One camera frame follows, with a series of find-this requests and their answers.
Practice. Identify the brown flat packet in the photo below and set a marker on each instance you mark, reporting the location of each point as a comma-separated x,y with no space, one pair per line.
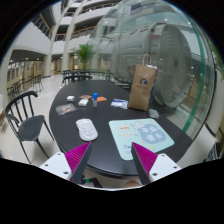
85,97

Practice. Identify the small blue-capped bottle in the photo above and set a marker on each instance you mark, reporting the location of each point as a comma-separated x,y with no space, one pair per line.
95,100

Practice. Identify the person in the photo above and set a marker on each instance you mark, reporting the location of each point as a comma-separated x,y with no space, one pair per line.
131,183

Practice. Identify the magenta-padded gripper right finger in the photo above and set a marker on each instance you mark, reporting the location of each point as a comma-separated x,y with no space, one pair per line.
145,158

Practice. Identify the white and blue pouch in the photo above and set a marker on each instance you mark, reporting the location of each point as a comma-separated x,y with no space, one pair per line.
119,103

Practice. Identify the clear plastic snack packet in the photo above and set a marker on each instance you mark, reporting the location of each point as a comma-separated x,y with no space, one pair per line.
66,109

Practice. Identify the distant black chairs group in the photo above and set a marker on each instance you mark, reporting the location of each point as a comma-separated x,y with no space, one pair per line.
35,81

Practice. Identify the brown paper carrier bag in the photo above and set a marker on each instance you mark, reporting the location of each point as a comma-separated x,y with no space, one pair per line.
141,90

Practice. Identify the pale green printed mouse pad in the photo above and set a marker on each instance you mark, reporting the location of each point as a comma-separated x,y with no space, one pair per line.
146,133

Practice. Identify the white blue-patterned plant pot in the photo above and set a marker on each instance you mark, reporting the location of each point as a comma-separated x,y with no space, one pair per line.
212,152

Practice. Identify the small white box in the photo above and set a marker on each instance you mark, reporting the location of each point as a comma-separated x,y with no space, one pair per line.
70,98

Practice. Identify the orange flat packet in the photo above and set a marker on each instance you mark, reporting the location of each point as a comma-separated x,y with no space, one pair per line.
101,99

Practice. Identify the white perforated computer mouse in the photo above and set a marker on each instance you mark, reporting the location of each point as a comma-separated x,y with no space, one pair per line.
86,130

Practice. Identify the flat white box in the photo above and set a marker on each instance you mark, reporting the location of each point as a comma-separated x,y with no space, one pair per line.
83,102

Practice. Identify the black spindle-back chair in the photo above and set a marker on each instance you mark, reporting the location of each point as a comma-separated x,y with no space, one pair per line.
30,128

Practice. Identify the black chairs beyond table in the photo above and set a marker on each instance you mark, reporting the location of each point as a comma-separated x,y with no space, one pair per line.
75,78

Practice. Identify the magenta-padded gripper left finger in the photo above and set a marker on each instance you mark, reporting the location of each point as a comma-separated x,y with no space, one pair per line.
78,156

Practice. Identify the large white cylindrical model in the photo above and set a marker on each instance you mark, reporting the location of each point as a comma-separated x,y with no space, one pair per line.
173,63

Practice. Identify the green potted palm plant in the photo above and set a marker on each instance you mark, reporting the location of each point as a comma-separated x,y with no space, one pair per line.
84,53

